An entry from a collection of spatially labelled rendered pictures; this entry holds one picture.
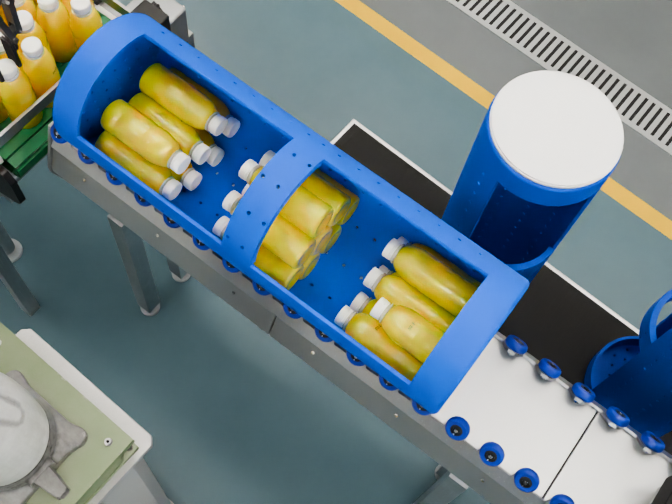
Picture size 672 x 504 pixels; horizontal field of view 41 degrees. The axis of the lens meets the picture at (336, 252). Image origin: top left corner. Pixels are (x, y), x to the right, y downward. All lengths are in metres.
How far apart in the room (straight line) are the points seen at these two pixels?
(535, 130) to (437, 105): 1.27
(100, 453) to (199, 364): 1.17
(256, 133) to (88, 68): 0.35
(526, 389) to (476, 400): 0.10
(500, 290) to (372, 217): 0.35
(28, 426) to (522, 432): 0.88
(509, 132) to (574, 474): 0.67
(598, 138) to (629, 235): 1.19
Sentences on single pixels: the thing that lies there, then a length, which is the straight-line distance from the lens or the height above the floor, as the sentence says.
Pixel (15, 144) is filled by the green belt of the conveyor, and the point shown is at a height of 0.90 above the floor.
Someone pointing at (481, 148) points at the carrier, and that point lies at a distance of 1.89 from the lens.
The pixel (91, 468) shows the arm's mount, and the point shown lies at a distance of 1.53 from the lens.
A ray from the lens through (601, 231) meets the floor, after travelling 3.03.
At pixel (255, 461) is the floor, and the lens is 2.59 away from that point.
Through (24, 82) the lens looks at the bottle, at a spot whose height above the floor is 1.04.
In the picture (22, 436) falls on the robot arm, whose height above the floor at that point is 1.23.
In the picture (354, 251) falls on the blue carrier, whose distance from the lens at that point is 1.73.
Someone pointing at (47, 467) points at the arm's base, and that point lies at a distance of 1.51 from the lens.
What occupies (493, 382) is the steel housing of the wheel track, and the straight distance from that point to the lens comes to 1.74.
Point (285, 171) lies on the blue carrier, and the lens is 1.50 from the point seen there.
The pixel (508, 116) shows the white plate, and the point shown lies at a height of 1.04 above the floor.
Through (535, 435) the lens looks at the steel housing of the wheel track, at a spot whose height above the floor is 0.93.
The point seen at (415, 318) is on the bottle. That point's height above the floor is 1.12.
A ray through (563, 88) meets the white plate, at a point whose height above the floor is 1.04.
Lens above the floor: 2.55
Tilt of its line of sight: 66 degrees down
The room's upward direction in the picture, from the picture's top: 11 degrees clockwise
